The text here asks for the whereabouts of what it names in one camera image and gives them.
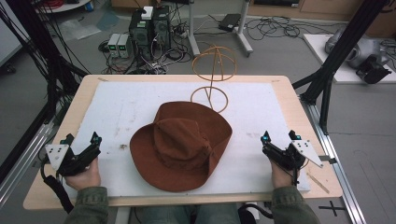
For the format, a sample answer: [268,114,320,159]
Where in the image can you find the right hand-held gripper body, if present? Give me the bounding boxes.
[262,139,325,172]

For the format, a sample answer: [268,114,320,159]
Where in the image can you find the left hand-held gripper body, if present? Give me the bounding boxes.
[45,143,103,177]

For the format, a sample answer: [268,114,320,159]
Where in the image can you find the wire hat stand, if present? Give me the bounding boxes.
[190,45,238,115]

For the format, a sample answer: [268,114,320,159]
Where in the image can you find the brown felt hat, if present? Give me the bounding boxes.
[129,101,233,193]

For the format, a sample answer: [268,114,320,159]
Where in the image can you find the person's right hand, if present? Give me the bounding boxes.
[270,161,301,189]

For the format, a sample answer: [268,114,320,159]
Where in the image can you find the person's left hand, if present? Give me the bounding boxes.
[64,156,103,191]

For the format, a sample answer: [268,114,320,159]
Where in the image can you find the thin wooden stick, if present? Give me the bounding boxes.
[305,172,331,195]

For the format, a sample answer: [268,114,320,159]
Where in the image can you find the white foam mat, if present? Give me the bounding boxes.
[63,80,313,199]

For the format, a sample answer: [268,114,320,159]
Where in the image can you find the white platform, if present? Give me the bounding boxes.
[303,33,396,85]

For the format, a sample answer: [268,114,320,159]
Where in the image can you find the grey power supply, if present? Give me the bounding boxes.
[118,34,134,59]
[106,33,121,59]

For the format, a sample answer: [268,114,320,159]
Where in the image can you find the black device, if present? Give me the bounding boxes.
[355,55,393,85]

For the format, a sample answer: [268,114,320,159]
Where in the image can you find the white metal stand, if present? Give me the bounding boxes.
[186,0,254,58]

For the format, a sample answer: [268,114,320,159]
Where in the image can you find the person's legs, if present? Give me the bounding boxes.
[139,203,243,224]

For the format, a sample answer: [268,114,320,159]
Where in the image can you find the clear plastic sheet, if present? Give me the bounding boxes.
[58,18,103,42]

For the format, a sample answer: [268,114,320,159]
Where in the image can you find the grey robot shell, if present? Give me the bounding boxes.
[324,28,390,70]

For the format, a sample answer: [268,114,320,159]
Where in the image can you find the black computer tower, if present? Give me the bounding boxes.
[128,8,154,61]
[151,5,173,52]

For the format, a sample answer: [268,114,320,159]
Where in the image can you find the flat black box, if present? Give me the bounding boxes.
[218,12,243,33]

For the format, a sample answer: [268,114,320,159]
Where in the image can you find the round white table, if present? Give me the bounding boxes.
[35,0,92,14]

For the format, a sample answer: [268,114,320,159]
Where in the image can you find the small white box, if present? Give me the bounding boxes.
[141,6,154,21]

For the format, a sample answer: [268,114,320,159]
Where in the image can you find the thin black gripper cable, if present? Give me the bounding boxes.
[291,168,301,188]

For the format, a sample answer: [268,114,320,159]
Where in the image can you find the aluminium rail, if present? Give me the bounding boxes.
[0,120,56,207]
[299,95,369,224]

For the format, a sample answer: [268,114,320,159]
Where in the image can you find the black sleeved gripper cable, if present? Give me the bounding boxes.
[39,154,76,215]

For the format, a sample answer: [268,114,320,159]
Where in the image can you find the black cable loop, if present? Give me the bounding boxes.
[237,203,276,224]

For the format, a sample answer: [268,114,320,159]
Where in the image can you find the black frame post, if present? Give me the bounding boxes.
[291,0,390,135]

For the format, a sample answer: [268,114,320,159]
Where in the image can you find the black frame with cables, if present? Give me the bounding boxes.
[0,0,90,185]

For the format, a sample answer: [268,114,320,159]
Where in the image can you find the tangle of black cables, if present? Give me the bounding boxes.
[244,16,342,42]

